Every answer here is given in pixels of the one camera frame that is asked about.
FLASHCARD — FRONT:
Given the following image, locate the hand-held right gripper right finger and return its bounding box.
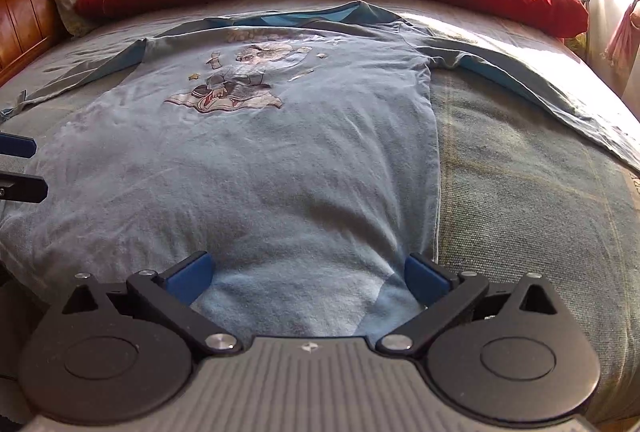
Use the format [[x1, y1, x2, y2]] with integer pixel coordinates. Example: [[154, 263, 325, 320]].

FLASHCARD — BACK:
[[376, 253, 560, 356]]

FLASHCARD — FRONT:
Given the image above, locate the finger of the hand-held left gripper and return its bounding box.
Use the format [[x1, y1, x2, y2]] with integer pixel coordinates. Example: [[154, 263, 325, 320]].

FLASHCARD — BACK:
[[0, 172, 49, 204], [0, 134, 38, 159]]

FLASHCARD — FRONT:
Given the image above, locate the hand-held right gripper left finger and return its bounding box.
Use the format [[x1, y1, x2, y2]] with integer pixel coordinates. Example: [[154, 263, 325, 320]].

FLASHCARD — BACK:
[[60, 251, 243, 356]]

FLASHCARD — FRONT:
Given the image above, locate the light blue cartoon print shirt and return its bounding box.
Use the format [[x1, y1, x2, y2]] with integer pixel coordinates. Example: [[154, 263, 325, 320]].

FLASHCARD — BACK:
[[0, 0, 640, 345]]

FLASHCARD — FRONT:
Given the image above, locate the pink fringed curtain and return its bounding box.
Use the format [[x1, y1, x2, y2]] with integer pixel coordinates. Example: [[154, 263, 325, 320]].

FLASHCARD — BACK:
[[602, 0, 640, 68]]

